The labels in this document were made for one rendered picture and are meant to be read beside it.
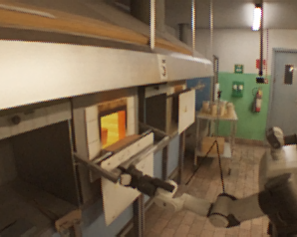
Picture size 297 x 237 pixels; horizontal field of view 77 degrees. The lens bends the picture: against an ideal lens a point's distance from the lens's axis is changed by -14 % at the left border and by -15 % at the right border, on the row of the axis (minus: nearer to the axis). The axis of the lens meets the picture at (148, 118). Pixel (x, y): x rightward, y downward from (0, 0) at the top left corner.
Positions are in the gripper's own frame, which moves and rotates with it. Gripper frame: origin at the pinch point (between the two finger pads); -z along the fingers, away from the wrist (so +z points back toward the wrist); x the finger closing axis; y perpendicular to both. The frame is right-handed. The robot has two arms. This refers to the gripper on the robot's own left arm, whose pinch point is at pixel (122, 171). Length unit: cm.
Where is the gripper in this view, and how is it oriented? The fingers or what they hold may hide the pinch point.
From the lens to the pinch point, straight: 104.6
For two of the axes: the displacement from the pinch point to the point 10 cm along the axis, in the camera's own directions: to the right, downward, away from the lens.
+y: -4.4, 2.0, -8.7
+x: 2.3, -9.2, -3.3
